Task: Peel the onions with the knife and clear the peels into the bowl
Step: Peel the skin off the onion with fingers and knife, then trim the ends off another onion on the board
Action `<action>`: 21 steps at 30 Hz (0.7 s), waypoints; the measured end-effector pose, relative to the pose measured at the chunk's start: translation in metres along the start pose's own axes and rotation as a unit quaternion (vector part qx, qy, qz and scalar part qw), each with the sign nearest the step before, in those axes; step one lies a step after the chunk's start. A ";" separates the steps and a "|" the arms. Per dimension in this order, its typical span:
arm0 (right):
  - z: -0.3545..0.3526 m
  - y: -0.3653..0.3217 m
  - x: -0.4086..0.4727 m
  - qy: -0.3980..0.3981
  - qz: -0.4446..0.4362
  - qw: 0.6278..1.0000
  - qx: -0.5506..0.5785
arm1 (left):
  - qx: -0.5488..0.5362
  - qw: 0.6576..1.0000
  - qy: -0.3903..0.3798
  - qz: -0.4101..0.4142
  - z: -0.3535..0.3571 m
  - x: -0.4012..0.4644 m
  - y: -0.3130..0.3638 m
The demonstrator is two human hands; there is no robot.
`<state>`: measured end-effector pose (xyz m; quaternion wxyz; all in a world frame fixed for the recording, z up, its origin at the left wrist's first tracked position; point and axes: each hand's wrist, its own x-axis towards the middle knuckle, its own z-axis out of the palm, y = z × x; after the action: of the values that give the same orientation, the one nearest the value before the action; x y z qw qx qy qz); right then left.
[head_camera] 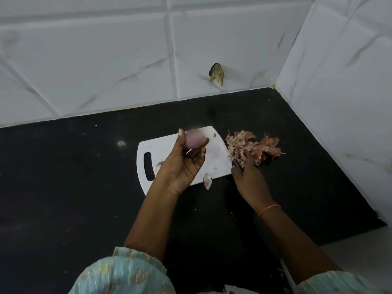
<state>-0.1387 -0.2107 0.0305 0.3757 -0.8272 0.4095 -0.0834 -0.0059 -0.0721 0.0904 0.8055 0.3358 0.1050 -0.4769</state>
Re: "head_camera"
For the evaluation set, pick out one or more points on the person's left hand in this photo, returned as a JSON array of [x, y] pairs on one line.
[[179, 171]]

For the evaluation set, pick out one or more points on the person's right hand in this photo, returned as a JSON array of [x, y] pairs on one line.
[[252, 183]]

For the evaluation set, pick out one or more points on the person's left thumb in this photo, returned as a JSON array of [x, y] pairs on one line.
[[182, 140]]

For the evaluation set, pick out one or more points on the person's right thumb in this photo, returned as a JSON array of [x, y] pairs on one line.
[[236, 170]]

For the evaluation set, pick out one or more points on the peeled purple onion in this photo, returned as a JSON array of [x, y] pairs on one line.
[[195, 138]]

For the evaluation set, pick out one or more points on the pile of onion peels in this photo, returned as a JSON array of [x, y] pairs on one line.
[[263, 146]]

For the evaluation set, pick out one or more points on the person's left forearm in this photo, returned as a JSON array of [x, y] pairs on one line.
[[153, 223]]

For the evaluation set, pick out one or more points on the person's right forearm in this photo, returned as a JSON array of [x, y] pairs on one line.
[[294, 244]]

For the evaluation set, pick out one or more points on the white plastic cutting board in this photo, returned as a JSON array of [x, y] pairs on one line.
[[219, 150]]

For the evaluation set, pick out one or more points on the pink onion piece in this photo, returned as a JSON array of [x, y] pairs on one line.
[[207, 181], [160, 165]]

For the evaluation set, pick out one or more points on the light blue patterned garment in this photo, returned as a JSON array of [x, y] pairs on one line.
[[122, 274]]

